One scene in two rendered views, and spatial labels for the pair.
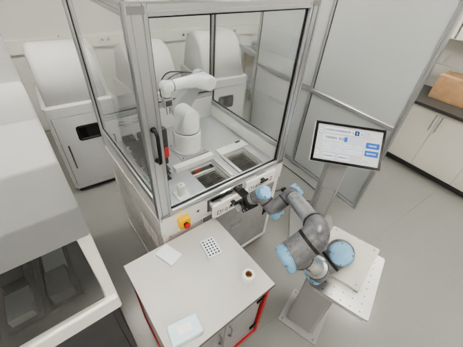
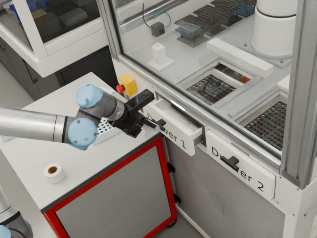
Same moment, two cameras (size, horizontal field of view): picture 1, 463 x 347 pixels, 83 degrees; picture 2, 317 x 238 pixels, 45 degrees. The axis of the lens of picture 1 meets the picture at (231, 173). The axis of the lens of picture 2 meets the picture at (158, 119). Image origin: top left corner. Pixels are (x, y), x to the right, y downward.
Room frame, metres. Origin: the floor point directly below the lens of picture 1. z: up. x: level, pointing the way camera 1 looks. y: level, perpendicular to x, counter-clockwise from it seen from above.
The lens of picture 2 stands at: (1.37, -1.06, 1.87)
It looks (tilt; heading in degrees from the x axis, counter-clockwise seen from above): 42 degrees down; 101
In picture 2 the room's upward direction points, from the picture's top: 11 degrees counter-clockwise
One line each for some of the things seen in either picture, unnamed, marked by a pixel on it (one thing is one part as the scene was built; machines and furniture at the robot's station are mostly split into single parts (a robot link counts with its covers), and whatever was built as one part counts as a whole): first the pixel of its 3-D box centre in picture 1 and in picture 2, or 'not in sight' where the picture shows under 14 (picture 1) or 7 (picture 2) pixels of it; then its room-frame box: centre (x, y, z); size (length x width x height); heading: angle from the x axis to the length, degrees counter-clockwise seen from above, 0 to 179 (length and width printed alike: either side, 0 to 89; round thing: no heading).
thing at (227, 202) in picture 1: (231, 203); (167, 125); (1.19, -0.01, 0.87); 0.29 x 0.02 x 0.11; 131
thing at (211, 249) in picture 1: (210, 248); (102, 130); (0.90, 0.09, 0.78); 0.12 x 0.08 x 0.04; 34
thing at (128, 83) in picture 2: (184, 222); (127, 85); (1.00, 0.26, 0.88); 0.07 x 0.05 x 0.07; 131
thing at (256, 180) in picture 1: (260, 180); (238, 163); (1.44, -0.21, 0.87); 0.29 x 0.02 x 0.11; 131
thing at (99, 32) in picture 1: (110, 93); not in sight; (1.30, 0.68, 1.52); 0.87 x 0.01 x 0.86; 41
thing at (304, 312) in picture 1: (316, 292); not in sight; (0.89, -0.66, 0.38); 0.30 x 0.30 x 0.76; 58
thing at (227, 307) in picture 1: (199, 304); (92, 181); (0.74, 0.13, 0.38); 0.62 x 0.58 x 0.76; 131
